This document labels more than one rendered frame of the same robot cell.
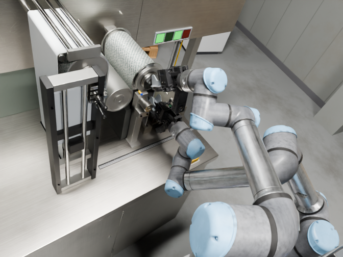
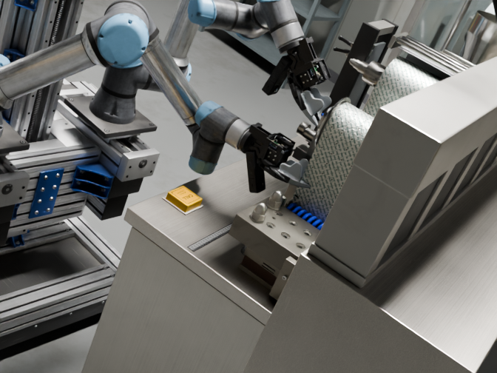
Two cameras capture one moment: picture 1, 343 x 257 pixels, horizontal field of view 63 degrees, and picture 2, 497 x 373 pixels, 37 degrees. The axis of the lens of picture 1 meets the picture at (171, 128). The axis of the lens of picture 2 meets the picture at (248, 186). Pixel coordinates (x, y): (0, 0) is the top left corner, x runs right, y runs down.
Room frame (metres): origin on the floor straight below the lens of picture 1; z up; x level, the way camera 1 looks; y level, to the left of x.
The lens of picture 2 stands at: (2.54, -0.47, 1.93)
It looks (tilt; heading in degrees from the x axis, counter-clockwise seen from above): 28 degrees down; 164
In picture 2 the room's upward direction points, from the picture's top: 23 degrees clockwise
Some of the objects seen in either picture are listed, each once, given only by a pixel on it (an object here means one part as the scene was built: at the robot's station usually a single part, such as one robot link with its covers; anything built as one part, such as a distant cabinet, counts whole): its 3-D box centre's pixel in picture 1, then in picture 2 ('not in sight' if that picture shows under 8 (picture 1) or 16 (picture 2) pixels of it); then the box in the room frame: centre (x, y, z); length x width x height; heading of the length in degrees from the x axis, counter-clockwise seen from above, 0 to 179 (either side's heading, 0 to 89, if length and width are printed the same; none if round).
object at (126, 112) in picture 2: not in sight; (115, 98); (0.30, -0.34, 0.87); 0.15 x 0.15 x 0.10
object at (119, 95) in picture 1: (104, 80); not in sight; (0.87, 0.33, 1.17); 0.26 x 0.12 x 0.12; 51
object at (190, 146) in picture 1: (190, 144); (217, 121); (0.76, -0.09, 1.11); 0.11 x 0.08 x 0.09; 51
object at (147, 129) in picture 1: (132, 111); not in sight; (1.01, 0.22, 0.92); 0.28 x 0.04 x 0.04; 51
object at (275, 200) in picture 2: not in sight; (276, 198); (0.98, 0.07, 1.05); 0.04 x 0.04 x 0.04
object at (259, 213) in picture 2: not in sight; (259, 211); (1.07, 0.02, 1.05); 0.04 x 0.04 x 0.04
